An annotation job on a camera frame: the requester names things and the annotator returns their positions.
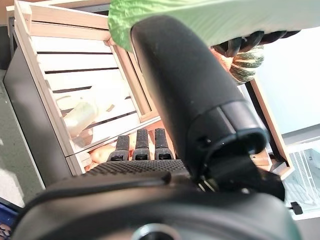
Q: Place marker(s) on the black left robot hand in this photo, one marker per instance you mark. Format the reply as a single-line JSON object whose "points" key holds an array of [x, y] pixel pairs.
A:
{"points": [[250, 42]]}

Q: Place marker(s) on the wooden pumpkin crate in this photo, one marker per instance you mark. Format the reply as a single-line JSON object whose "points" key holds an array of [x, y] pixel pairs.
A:
{"points": [[270, 125]]}

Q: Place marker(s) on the wooden potato crate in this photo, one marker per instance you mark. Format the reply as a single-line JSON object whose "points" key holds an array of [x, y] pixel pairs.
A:
{"points": [[75, 162]]}

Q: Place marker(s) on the small orange pumpkin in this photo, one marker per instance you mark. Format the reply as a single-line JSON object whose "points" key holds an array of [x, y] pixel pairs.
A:
{"points": [[222, 60]]}

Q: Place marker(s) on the green striped pumpkin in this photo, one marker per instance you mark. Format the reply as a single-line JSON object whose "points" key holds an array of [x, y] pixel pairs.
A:
{"points": [[247, 66]]}

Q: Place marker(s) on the brown potato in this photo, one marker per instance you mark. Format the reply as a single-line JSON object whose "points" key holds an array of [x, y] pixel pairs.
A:
{"points": [[101, 155]]}

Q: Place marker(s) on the wooden cabbage crate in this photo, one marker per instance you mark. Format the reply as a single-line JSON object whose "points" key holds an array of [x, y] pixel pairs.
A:
{"points": [[75, 62]]}

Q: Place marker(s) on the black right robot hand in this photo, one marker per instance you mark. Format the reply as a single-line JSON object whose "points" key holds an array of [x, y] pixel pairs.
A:
{"points": [[180, 87]]}

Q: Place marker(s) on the blue plastic shopping basket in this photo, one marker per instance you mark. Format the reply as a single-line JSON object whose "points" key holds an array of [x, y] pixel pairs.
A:
{"points": [[7, 212]]}

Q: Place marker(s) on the napa cabbage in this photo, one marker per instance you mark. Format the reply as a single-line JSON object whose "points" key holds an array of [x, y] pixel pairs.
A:
{"points": [[200, 15], [80, 115]]}

